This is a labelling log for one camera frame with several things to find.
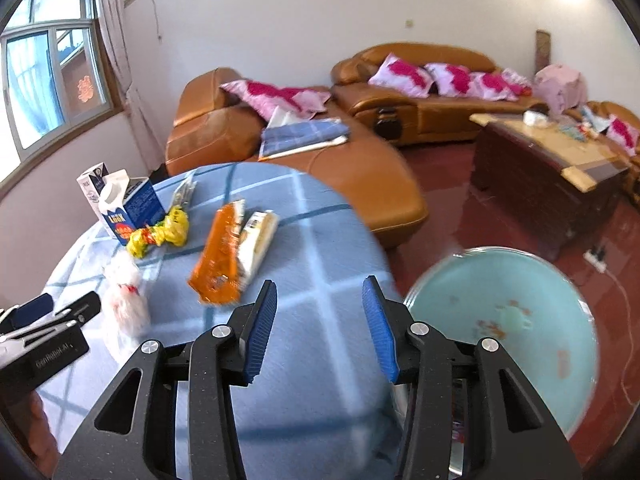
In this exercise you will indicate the blue carton with white cap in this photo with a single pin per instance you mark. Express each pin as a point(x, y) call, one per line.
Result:
point(135, 205)

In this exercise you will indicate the brown leather long sofa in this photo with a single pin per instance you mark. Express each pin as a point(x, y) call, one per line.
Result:
point(430, 115)

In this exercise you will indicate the window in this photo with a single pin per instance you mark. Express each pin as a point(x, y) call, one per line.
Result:
point(35, 85)

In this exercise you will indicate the cream snack packet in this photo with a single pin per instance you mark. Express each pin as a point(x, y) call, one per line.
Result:
point(257, 240)

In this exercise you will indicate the light blue plastic basin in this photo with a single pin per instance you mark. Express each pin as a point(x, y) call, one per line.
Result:
point(500, 285)

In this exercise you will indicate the blue plaid tablecloth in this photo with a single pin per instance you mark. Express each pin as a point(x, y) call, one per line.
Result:
point(310, 260)

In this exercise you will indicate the wooden coffee table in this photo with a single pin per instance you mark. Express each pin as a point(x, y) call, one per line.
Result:
point(525, 170)

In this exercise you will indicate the yellow candy wrapper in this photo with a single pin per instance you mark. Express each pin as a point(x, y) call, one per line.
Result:
point(172, 225)

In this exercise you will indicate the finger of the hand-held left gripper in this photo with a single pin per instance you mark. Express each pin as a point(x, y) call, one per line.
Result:
point(35, 306)
point(82, 306)

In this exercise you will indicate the brown leather chaise sofa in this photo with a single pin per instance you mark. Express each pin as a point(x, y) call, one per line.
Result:
point(350, 175)

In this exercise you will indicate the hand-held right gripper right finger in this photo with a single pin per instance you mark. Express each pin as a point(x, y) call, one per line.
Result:
point(380, 330)

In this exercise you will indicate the wooden board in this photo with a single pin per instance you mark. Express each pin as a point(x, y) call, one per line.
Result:
point(543, 50)

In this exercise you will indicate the pink cloth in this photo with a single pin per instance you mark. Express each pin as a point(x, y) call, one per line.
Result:
point(560, 87)

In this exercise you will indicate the folded blue plaid cloth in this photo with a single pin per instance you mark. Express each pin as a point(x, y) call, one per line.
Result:
point(305, 137)

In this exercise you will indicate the pale pink curtain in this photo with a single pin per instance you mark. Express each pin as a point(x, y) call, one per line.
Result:
point(117, 60)

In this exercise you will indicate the white milk carton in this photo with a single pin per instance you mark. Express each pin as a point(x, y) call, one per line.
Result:
point(90, 190)

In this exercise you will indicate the white crumpled tissue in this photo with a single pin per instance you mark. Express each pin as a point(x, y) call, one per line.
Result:
point(535, 117)

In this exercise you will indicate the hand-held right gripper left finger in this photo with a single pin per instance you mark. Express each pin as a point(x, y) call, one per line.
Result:
point(260, 330)

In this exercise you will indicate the white clear plastic wrapper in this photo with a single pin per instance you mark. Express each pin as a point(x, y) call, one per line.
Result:
point(125, 300)

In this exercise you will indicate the person's left forearm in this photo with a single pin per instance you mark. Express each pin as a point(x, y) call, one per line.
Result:
point(37, 430)

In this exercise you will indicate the red paper window decoration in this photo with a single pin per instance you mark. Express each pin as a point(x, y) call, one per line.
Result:
point(85, 90)

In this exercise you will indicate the white power strip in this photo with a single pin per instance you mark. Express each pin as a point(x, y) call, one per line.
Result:
point(595, 258)

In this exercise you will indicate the pink floral pillow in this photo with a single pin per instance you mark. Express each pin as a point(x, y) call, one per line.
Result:
point(492, 87)
point(270, 92)
point(400, 75)
point(622, 135)
point(455, 80)
point(520, 82)

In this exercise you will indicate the orange snack packet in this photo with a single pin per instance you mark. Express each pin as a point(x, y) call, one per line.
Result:
point(220, 250)

